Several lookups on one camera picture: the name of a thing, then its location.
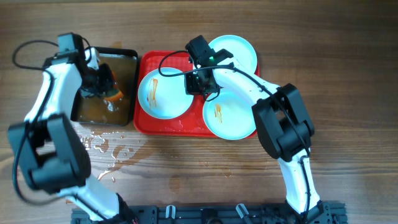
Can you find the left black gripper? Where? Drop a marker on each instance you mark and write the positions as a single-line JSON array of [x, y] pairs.
[[107, 82]]

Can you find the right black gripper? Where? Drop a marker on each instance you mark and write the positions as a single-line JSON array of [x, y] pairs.
[[191, 89]]

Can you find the orange sponge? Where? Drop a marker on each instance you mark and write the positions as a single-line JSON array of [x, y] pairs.
[[114, 95]]

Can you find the stained pale blue plate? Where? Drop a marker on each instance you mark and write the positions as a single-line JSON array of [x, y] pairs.
[[163, 97]]

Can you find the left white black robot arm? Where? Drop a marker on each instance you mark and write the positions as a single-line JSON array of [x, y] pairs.
[[46, 147]]

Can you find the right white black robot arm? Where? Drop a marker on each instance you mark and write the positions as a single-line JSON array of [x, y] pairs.
[[283, 125]]

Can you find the black tray with brown water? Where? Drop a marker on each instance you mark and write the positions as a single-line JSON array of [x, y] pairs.
[[125, 64]]

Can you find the red plastic tray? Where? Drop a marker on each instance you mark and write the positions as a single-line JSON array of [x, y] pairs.
[[190, 123]]

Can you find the black mounting rail base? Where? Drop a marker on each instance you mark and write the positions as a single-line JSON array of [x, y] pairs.
[[324, 212]]

